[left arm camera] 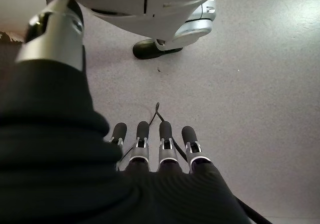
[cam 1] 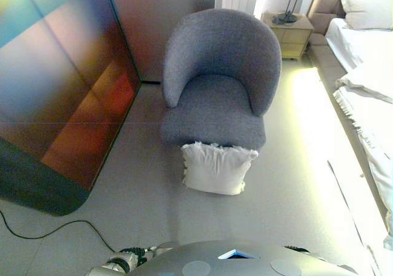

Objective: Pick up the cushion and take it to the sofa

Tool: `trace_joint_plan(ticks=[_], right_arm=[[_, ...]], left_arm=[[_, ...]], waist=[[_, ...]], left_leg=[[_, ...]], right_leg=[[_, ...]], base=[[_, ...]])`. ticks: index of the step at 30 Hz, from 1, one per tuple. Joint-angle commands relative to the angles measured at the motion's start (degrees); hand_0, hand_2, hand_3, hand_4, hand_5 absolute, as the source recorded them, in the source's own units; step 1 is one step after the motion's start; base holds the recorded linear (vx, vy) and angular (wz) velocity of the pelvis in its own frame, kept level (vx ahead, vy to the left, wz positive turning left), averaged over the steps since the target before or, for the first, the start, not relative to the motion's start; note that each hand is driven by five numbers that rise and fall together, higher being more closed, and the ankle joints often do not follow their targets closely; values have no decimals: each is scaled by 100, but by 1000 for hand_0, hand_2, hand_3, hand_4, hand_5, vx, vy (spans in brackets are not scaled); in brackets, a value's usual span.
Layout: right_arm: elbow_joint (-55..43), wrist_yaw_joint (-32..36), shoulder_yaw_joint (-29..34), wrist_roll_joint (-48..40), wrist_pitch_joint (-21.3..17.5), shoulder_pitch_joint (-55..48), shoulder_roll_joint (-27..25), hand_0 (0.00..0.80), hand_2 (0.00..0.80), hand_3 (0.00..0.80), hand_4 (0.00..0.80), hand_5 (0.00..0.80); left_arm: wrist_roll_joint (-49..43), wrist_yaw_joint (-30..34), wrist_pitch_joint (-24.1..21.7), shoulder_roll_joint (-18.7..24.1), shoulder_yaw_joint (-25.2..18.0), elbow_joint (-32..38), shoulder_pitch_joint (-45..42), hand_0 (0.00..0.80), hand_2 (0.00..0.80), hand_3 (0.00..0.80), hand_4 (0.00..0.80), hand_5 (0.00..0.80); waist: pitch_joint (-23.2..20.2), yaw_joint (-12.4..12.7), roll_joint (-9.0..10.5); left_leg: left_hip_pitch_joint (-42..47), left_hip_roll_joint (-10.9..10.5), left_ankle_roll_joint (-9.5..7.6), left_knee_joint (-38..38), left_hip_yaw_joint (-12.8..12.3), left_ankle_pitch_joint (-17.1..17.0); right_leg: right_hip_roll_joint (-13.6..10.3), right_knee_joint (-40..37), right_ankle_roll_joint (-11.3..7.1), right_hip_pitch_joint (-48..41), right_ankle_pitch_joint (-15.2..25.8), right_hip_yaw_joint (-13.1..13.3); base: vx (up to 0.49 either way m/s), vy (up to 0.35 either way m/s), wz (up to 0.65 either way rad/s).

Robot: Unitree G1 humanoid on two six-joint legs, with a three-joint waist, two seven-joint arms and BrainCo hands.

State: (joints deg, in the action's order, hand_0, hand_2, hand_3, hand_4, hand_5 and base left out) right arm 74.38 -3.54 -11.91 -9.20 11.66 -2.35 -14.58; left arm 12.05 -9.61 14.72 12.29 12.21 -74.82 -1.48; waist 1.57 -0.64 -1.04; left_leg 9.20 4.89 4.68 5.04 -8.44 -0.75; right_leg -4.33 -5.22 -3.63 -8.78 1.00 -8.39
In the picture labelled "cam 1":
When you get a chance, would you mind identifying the white bed sheet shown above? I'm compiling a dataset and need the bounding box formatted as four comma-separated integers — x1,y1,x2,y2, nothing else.
324,17,393,83

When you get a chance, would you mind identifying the light wooden nightstand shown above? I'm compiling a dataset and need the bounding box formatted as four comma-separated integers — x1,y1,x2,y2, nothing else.
260,11,314,61

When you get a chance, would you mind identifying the white fringed blanket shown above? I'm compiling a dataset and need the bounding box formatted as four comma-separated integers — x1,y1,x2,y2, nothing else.
333,69,393,251

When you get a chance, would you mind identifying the grey robot torso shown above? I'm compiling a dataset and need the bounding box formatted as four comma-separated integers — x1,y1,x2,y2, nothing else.
128,240,360,276

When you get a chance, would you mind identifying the beige upholstered bed frame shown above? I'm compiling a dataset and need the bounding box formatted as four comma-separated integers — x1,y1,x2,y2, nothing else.
308,36,393,240

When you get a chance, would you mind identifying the black floor cable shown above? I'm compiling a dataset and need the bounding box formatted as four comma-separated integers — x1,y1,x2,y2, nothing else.
0,210,116,254

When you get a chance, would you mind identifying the glossy dark wardrobe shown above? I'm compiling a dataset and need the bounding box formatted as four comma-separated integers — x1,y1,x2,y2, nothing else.
0,0,144,218

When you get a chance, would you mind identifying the grey fabric tub armchair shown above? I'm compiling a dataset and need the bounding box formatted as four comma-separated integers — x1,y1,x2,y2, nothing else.
160,7,282,154

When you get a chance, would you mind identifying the black floor lamp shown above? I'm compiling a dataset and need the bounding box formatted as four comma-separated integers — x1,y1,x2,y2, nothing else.
272,0,305,24

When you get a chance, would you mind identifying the white bed pillow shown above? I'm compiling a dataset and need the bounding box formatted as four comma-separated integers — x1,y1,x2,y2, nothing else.
339,0,393,31

